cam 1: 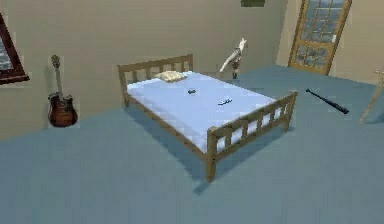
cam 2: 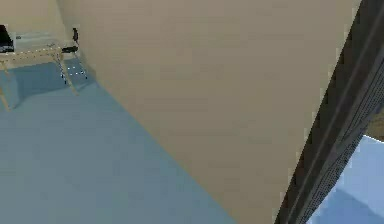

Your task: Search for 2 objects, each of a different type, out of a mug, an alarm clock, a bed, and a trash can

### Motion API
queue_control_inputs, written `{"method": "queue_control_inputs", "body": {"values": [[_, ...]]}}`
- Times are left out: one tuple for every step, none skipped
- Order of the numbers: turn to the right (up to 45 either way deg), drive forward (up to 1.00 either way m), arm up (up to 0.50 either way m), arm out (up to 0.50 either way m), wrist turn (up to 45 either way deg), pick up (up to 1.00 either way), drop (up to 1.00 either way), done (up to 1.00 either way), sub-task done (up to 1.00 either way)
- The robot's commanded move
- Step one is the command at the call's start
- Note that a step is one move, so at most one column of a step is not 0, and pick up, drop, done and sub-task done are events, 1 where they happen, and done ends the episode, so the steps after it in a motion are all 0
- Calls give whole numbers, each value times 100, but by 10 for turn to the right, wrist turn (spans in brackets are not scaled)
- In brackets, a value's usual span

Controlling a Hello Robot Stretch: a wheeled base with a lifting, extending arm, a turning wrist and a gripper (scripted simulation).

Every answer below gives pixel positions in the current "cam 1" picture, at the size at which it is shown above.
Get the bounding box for wooden glass pane door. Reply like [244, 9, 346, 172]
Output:
[287, 0, 353, 76]

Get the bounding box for black baseball bat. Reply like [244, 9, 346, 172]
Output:
[305, 88, 350, 115]

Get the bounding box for green framed picture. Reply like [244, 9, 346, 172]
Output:
[240, 0, 266, 8]

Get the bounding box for brown sunburst guitar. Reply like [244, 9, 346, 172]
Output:
[47, 54, 79, 128]

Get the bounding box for beige pillow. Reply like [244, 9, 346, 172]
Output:
[154, 70, 188, 83]

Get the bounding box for pale wooden furniture leg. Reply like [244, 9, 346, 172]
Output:
[358, 66, 384, 126]

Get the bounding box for wooden bed with blue sheet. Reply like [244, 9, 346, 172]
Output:
[116, 53, 299, 183]

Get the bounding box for dark framed window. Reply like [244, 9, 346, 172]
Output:
[0, 12, 30, 86]

